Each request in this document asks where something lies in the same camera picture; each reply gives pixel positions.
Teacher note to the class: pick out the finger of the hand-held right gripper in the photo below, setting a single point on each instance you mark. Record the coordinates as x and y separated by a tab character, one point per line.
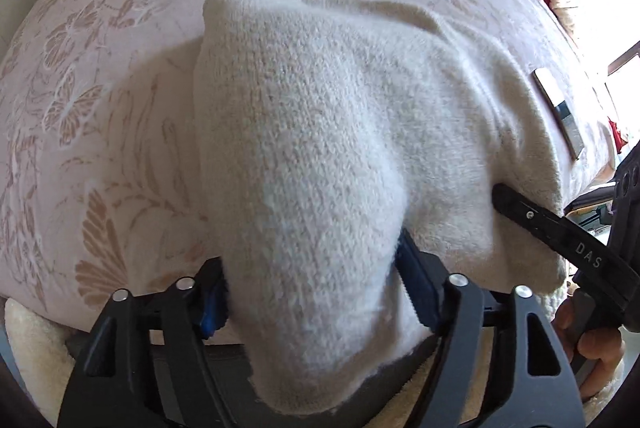
530	214

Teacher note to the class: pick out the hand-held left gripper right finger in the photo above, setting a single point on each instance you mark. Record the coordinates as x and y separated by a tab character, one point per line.
421	290

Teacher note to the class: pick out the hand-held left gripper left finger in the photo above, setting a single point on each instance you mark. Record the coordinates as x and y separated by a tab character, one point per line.
212	308

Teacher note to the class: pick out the cream knit sweater black hearts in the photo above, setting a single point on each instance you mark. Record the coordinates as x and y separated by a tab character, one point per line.
325	168

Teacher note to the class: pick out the person's right hand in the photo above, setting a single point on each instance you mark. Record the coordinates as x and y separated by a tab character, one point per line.
602	355

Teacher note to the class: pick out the small red fabric item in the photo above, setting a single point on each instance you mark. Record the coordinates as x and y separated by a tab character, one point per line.
617	135

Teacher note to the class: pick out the white fluffy cloth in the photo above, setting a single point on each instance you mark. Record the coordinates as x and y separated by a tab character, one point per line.
30	353

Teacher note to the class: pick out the window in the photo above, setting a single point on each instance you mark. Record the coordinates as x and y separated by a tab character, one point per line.
607	8

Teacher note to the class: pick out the pink floral bed blanket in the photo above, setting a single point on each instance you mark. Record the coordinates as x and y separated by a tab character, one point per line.
110	108

